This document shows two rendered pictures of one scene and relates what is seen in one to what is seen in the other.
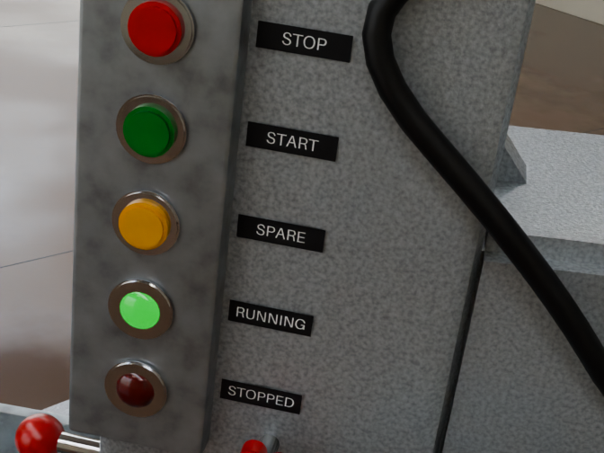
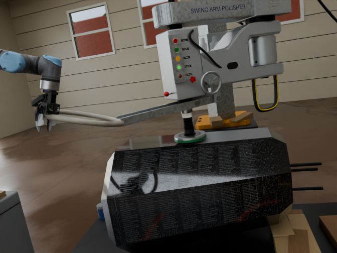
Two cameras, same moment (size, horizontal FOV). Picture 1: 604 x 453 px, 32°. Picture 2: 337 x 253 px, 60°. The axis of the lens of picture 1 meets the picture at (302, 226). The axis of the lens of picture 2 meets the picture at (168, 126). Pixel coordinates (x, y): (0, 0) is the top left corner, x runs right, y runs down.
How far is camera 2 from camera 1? 145 cm
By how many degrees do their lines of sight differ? 30
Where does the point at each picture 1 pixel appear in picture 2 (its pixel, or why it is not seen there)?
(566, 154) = not seen: hidden behind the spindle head
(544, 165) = not seen: hidden behind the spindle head
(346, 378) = (194, 70)
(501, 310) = (203, 59)
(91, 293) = (174, 68)
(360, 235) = (192, 55)
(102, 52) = (171, 44)
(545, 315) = (206, 58)
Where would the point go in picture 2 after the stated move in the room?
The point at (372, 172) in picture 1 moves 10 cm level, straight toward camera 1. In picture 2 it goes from (191, 49) to (200, 47)
